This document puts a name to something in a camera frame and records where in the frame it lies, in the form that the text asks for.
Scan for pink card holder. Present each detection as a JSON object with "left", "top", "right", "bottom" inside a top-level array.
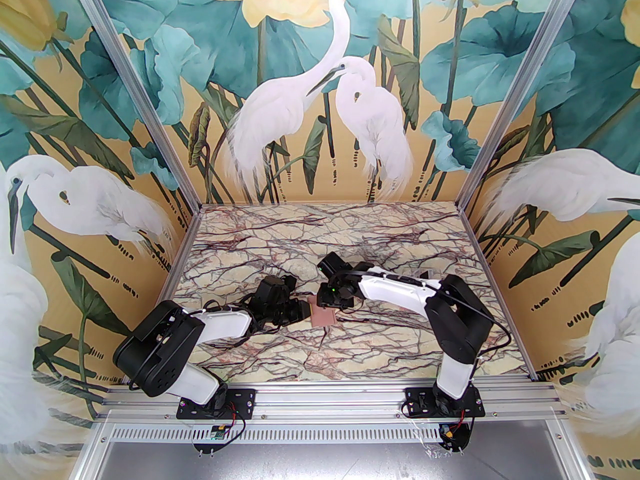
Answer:
[{"left": 309, "top": 295, "right": 342, "bottom": 328}]

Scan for perforated metal strip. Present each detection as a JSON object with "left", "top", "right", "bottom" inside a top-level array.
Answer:
[{"left": 100, "top": 422, "right": 571, "bottom": 443}]

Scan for grey metal sheet panel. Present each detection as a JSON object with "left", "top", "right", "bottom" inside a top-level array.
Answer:
[{"left": 75, "top": 440, "right": 593, "bottom": 480}]

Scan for black left arm cable bundle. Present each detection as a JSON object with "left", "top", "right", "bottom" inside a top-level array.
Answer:
[{"left": 202, "top": 290, "right": 281, "bottom": 341}]

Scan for aluminium frame rail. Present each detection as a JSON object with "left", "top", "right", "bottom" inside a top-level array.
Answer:
[{"left": 95, "top": 374, "right": 571, "bottom": 423}]

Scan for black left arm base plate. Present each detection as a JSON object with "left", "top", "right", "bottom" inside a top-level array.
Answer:
[{"left": 177, "top": 388, "right": 257, "bottom": 419}]

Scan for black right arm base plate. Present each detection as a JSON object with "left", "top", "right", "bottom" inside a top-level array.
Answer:
[{"left": 404, "top": 387, "right": 486, "bottom": 418}]

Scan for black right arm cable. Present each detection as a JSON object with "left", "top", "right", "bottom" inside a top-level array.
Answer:
[{"left": 345, "top": 265, "right": 512, "bottom": 369}]

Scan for black bracket with yellow connector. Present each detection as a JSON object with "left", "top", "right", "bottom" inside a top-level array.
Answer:
[{"left": 437, "top": 417, "right": 474, "bottom": 453}]

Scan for aluminium frame post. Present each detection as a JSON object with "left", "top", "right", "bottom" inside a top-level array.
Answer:
[
  {"left": 457, "top": 0, "right": 586, "bottom": 211},
  {"left": 65, "top": 0, "right": 202, "bottom": 211}
]

